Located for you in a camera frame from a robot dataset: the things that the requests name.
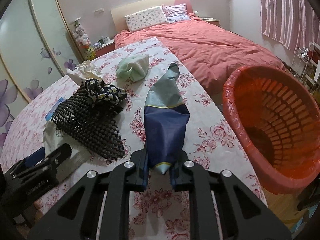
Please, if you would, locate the blue grey gift bag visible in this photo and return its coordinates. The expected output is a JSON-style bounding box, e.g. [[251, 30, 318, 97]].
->
[[144, 63, 190, 174]]

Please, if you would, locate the black white mesh mat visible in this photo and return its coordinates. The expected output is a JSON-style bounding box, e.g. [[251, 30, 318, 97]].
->
[[52, 84, 126, 162]]

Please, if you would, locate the black floral daisy cloth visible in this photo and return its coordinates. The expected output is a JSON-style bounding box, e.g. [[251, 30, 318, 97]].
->
[[84, 78, 127, 106]]

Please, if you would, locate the light green cloth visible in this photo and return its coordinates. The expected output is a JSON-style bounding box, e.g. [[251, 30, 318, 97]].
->
[[116, 54, 150, 82]]

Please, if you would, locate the cream tissue paper package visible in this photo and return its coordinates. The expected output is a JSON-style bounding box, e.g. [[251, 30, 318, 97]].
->
[[67, 60, 104, 86]]

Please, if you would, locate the blue tissue pack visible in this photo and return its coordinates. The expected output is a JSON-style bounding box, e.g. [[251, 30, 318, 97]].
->
[[45, 98, 65, 121]]

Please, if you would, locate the orange plastic laundry basket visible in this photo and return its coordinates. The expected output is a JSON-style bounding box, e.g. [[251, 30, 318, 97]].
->
[[223, 66, 319, 194]]

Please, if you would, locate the bed with coral duvet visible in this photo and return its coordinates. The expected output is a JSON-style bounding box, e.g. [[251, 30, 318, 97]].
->
[[115, 14, 285, 96]]

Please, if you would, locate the red left nightstand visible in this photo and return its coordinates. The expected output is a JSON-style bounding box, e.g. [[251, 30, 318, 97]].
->
[[95, 40, 115, 57]]

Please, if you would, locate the hanging plush toy column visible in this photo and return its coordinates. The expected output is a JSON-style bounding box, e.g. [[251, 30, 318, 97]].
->
[[71, 18, 96, 60]]

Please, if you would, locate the wardrobe with purple flowers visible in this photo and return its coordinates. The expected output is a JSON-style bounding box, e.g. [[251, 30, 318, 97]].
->
[[1, 0, 83, 146]]

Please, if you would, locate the floral white pillow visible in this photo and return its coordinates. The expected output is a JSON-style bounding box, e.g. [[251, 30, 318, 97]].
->
[[125, 6, 168, 33]]

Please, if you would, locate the beige pink headboard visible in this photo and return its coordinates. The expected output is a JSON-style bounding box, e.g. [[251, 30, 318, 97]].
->
[[111, 0, 193, 33]]

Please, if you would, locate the right bedside table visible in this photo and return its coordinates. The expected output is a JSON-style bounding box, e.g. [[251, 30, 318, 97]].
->
[[202, 17, 220, 27]]

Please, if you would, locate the striped purple pillow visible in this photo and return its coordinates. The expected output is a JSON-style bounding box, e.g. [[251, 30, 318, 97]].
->
[[162, 3, 190, 23]]

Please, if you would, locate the pink satin curtain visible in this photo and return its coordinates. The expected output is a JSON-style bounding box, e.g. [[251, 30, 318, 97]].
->
[[260, 0, 319, 52]]

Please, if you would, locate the white wire rack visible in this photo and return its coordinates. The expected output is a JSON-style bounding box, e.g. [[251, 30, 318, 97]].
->
[[290, 42, 319, 93]]

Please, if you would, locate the wall power socket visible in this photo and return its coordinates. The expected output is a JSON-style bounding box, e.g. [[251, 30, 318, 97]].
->
[[93, 8, 105, 15]]

